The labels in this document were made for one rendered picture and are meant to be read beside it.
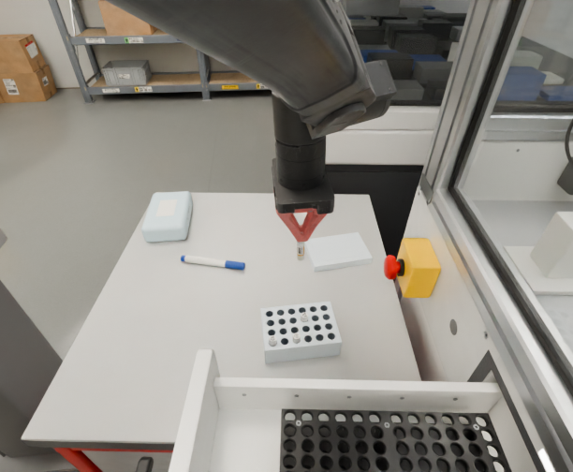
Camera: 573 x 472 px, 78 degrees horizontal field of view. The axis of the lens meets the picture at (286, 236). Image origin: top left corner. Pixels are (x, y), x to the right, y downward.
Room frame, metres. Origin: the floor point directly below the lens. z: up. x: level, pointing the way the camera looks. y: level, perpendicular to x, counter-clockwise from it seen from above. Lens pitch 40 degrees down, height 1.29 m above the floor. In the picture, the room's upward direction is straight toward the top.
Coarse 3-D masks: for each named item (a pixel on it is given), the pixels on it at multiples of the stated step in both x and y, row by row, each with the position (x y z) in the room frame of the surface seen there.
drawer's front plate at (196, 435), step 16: (208, 352) 0.22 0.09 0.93; (208, 368) 0.20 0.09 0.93; (192, 384) 0.18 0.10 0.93; (208, 384) 0.19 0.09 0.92; (192, 400) 0.17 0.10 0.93; (208, 400) 0.18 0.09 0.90; (192, 416) 0.15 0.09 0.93; (208, 416) 0.17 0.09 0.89; (192, 432) 0.13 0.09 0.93; (208, 432) 0.16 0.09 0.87; (176, 448) 0.12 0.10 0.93; (192, 448) 0.12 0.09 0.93; (208, 448) 0.14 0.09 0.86; (176, 464) 0.11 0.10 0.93; (192, 464) 0.11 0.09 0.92; (208, 464) 0.13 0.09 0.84
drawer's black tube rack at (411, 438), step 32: (352, 416) 0.16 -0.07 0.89; (384, 416) 0.16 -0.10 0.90; (416, 416) 0.16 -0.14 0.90; (448, 416) 0.16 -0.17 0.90; (480, 416) 0.16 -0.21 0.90; (288, 448) 0.14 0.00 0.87; (320, 448) 0.14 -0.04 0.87; (352, 448) 0.13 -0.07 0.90; (384, 448) 0.13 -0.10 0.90; (416, 448) 0.14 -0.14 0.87; (448, 448) 0.13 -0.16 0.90; (480, 448) 0.13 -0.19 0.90
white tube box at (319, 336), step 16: (304, 304) 0.39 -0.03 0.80; (320, 304) 0.39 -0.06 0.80; (272, 320) 0.36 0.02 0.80; (288, 320) 0.36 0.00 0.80; (320, 320) 0.36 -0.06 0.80; (288, 336) 0.33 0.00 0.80; (304, 336) 0.33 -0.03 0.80; (320, 336) 0.33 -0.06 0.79; (336, 336) 0.33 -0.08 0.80; (272, 352) 0.30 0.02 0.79; (288, 352) 0.31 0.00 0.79; (304, 352) 0.31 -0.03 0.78; (320, 352) 0.31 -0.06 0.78; (336, 352) 0.32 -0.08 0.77
